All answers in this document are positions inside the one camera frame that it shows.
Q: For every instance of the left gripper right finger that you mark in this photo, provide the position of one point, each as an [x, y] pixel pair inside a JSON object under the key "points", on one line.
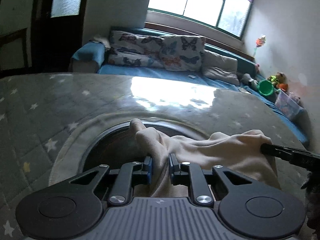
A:
{"points": [[174, 169]]}

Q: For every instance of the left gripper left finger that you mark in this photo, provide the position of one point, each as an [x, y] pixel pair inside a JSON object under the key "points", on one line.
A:
{"points": [[147, 170]]}

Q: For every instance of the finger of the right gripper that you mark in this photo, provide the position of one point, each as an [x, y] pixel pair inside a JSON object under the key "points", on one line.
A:
{"points": [[297, 157]]}

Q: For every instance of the cream sweatshirt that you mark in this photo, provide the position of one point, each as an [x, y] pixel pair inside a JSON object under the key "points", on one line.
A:
{"points": [[239, 152]]}

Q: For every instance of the clear plastic storage box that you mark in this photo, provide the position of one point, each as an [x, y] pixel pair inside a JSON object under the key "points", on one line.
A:
{"points": [[288, 106]]}

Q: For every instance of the green plastic bucket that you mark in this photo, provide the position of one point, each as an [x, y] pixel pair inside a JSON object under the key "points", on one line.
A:
{"points": [[265, 88]]}

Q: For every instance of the plush toy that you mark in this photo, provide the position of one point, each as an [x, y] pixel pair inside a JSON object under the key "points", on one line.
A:
{"points": [[279, 81]]}

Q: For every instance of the beige cushion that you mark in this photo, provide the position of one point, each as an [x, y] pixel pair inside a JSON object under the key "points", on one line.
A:
{"points": [[219, 67]]}

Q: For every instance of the grey quilted table cover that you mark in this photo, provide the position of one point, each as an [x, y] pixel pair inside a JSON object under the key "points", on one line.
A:
{"points": [[39, 112]]}

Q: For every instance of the butterfly pillow long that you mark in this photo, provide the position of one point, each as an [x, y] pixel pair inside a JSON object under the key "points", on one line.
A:
{"points": [[128, 49]]}

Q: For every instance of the butterfly pillow upright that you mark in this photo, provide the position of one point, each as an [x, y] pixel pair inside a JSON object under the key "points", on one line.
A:
{"points": [[182, 53]]}

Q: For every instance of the blue sofa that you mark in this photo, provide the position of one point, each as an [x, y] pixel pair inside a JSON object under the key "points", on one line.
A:
{"points": [[233, 108]]}

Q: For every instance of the colourful pinwheel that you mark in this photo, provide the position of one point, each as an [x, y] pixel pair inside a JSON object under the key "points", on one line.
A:
{"points": [[259, 43]]}

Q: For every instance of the blue towel on armrest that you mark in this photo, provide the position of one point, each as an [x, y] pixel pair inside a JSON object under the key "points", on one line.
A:
{"points": [[91, 52]]}

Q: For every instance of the window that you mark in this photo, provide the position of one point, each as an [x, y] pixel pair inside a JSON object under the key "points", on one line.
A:
{"points": [[228, 16]]}

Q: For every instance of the dark wooden door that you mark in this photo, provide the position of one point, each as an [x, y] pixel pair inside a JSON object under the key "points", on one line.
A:
{"points": [[56, 34]]}

